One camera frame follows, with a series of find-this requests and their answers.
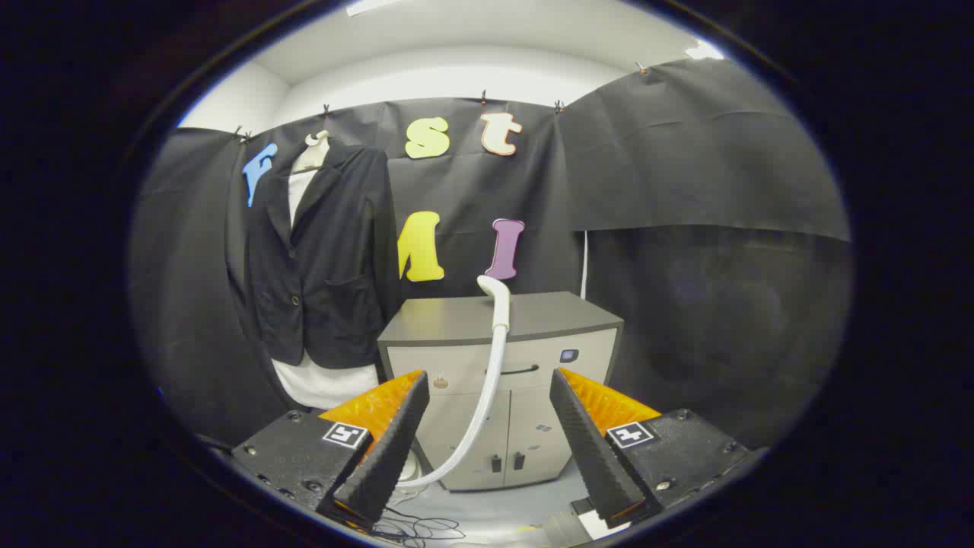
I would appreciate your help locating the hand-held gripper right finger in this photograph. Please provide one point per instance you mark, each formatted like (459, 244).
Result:
(593, 457)

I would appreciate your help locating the grey cabinet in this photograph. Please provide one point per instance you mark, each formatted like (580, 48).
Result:
(456, 316)

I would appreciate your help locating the long ceiling light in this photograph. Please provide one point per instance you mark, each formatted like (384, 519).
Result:
(365, 6)

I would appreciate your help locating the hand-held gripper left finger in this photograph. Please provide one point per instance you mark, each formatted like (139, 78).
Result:
(388, 457)

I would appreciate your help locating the white shirt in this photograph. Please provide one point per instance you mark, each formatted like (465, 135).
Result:
(327, 384)

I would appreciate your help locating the black blazer jacket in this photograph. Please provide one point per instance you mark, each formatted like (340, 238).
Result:
(335, 259)

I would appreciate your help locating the black backdrop cloth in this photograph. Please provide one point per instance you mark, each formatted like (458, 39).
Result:
(685, 190)

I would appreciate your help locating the cream clothes hanger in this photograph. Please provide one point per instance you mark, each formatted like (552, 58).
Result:
(313, 152)

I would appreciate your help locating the small ceiling light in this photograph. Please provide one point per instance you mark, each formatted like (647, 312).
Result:
(704, 52)

